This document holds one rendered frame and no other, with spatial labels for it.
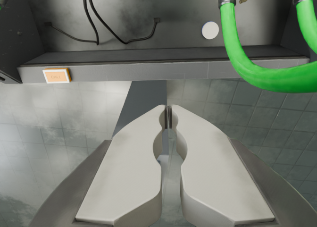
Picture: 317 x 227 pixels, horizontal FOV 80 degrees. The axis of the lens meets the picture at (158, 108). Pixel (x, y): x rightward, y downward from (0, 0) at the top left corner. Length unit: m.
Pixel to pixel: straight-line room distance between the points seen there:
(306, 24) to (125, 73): 0.31
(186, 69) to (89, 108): 1.33
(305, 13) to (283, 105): 1.58
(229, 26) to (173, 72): 0.22
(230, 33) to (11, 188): 2.76
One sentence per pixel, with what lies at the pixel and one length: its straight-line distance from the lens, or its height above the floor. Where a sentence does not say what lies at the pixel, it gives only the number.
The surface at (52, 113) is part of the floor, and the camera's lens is 1.84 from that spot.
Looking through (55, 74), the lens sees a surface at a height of 0.96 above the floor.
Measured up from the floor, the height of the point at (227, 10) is 1.12.
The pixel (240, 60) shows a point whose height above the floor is 1.18.
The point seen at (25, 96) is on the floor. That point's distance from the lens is 1.87.
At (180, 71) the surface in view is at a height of 0.95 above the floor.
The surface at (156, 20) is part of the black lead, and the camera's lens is 0.51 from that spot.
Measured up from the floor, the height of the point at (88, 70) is 0.95.
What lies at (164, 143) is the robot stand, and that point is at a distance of 0.81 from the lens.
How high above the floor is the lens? 1.34
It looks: 59 degrees down
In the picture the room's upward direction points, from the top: 178 degrees counter-clockwise
